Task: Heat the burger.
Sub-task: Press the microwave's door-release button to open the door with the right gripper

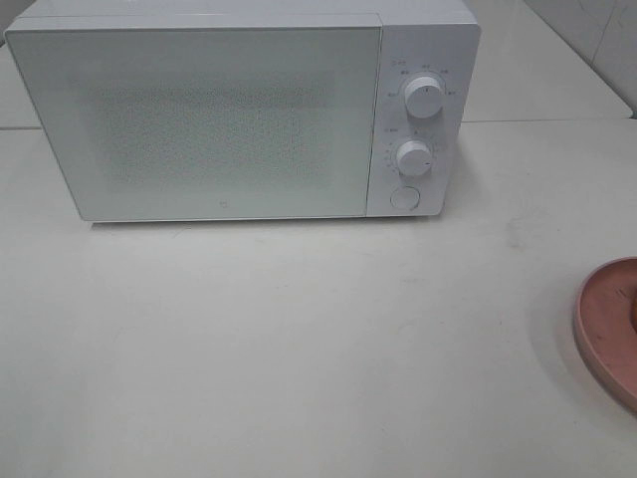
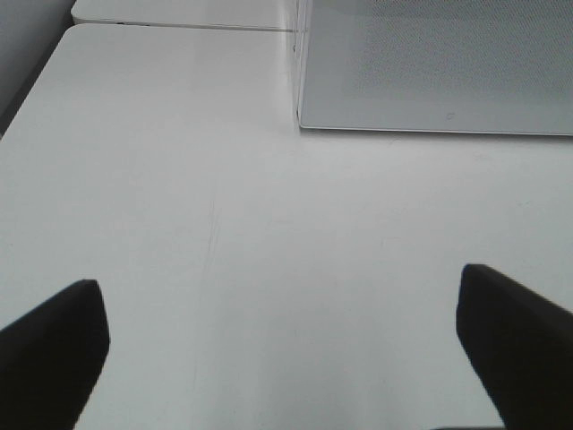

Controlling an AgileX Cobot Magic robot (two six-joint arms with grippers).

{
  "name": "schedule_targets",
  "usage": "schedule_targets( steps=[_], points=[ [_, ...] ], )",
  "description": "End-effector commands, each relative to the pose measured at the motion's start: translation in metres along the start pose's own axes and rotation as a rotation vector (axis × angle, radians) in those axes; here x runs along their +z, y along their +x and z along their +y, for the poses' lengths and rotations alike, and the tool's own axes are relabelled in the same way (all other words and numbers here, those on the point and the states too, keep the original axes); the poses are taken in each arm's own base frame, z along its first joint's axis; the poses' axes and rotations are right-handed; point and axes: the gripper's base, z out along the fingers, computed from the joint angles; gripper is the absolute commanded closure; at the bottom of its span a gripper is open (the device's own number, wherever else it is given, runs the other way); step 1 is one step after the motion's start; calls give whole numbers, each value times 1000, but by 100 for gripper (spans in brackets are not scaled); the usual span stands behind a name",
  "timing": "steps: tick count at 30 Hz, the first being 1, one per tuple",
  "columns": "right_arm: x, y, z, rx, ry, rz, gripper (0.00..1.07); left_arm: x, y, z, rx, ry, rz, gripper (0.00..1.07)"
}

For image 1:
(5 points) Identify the pink round plate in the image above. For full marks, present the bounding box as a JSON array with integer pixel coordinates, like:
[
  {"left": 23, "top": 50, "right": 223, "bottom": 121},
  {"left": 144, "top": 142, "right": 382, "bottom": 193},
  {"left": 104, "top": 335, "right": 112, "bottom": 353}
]
[{"left": 572, "top": 257, "right": 636, "bottom": 412}]

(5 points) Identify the white microwave door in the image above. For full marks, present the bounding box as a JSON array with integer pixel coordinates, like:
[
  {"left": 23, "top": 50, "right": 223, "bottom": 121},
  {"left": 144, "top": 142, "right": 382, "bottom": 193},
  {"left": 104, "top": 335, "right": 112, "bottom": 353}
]
[{"left": 8, "top": 28, "right": 380, "bottom": 222}]

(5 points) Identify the lower white timer knob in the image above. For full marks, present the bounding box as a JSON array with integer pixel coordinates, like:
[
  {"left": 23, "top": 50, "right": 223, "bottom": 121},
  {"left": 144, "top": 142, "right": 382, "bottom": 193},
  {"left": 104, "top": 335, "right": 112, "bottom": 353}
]
[{"left": 395, "top": 139, "right": 433, "bottom": 177}]

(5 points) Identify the upper white power knob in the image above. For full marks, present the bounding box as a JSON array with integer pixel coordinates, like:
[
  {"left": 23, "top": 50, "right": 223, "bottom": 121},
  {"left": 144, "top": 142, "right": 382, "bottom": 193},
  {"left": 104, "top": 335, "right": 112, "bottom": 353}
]
[{"left": 404, "top": 73, "right": 444, "bottom": 120}]

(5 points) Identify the white microwave oven body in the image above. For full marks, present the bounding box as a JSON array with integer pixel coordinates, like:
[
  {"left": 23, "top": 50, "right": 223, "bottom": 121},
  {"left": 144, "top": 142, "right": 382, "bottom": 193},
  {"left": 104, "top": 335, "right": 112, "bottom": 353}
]
[{"left": 4, "top": 1, "right": 481, "bottom": 221}]

